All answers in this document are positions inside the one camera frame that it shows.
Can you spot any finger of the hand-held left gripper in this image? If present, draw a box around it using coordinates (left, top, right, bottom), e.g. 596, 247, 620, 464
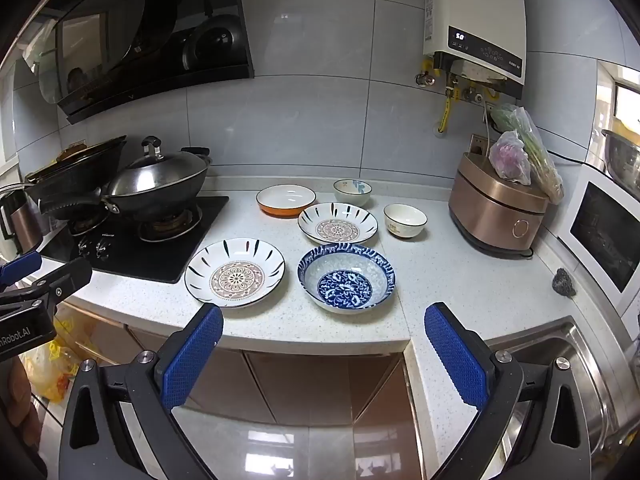
0, 251, 43, 291
0, 258, 93, 318

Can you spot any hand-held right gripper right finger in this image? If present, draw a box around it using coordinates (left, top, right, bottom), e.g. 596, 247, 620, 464
424, 302, 593, 480

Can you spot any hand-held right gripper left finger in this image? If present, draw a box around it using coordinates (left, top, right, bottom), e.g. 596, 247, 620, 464
59, 303, 224, 480

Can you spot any white plate with mandala pattern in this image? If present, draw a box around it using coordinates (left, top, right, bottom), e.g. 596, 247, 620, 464
298, 202, 379, 244
184, 238, 286, 307

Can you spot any blue patterned bowl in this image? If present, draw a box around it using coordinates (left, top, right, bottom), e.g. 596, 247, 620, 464
297, 243, 396, 314

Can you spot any white bowl with dark rim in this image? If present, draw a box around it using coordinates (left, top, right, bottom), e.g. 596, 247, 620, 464
383, 203, 428, 239

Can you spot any orange rimmed plate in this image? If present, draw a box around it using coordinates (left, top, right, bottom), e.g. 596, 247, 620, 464
256, 184, 317, 218

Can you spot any pale bowl with blue print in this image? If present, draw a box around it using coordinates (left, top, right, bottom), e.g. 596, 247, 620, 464
333, 179, 373, 207

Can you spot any brown electric kettle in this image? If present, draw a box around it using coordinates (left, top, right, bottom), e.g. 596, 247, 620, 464
0, 190, 43, 256

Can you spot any yellow plastic bag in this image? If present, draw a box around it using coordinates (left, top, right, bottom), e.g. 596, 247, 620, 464
22, 305, 101, 403

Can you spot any black glass gas cooktop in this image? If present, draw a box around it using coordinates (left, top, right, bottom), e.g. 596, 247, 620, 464
37, 195, 231, 284

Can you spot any black frying wok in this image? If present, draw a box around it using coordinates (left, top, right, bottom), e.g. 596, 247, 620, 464
25, 135, 128, 221

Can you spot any steel sink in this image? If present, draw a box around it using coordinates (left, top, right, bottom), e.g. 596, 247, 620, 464
487, 315, 640, 480

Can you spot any steel wok lid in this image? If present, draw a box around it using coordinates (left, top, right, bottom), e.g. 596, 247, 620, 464
107, 136, 208, 196

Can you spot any rose gold rice cooker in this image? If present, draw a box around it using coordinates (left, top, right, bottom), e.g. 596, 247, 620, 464
448, 152, 551, 258

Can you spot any white microwave oven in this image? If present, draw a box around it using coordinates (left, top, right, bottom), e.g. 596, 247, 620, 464
557, 160, 640, 308

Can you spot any plastic bag with purple vegetable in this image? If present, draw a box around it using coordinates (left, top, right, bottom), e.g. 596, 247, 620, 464
489, 131, 532, 186

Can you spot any plastic bag with green vegetables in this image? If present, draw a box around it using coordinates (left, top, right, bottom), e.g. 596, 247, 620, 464
492, 105, 565, 205

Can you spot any yellow gas pipe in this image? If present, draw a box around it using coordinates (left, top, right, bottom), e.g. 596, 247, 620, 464
437, 94, 454, 134

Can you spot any steel basin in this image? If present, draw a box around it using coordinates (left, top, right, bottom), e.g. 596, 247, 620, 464
602, 129, 640, 181

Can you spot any black range hood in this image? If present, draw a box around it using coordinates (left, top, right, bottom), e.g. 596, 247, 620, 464
10, 0, 256, 126

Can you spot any white water heater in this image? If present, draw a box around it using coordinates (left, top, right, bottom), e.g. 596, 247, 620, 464
422, 0, 528, 86

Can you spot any black wok with long handle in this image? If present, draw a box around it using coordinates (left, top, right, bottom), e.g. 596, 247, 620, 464
39, 147, 213, 223

